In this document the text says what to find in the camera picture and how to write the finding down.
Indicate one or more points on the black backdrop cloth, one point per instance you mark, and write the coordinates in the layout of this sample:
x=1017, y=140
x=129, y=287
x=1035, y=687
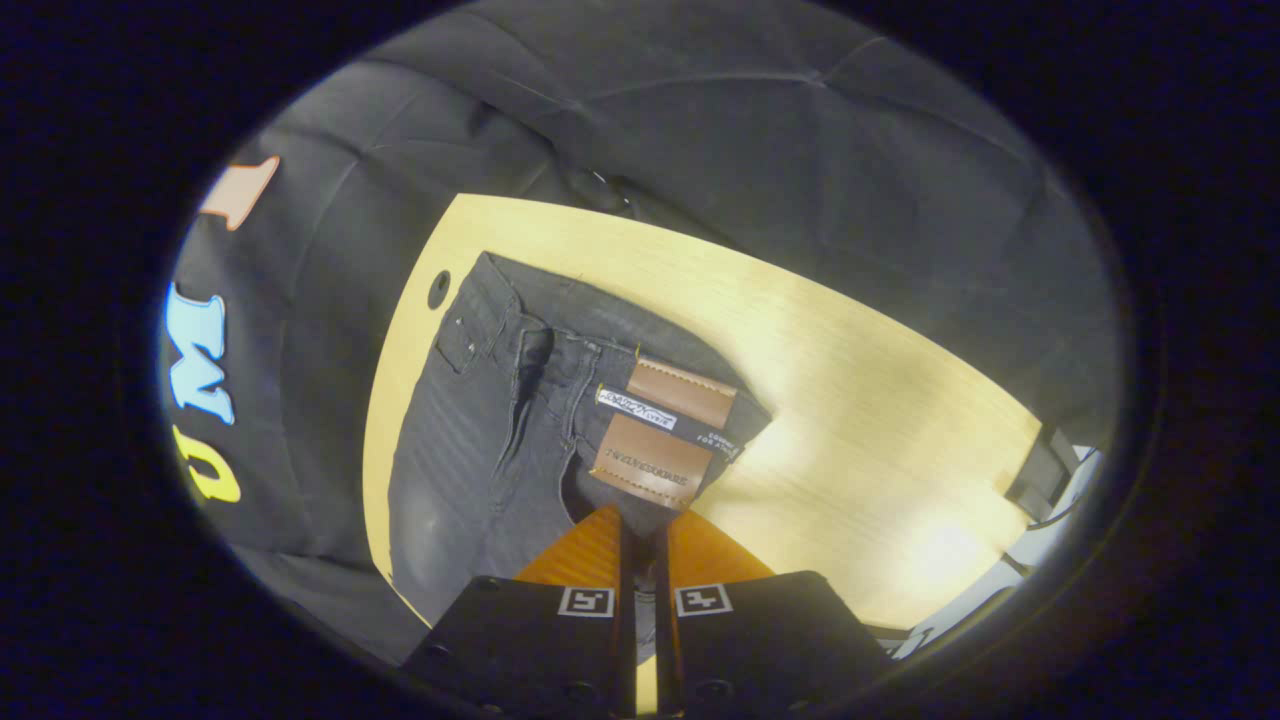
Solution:
x=750, y=150

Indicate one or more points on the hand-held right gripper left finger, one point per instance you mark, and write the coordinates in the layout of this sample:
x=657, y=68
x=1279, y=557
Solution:
x=627, y=620

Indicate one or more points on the dark grey jeans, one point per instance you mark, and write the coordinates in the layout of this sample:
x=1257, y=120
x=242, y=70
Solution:
x=470, y=450

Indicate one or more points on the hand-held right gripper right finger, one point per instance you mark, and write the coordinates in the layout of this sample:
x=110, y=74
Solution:
x=662, y=620

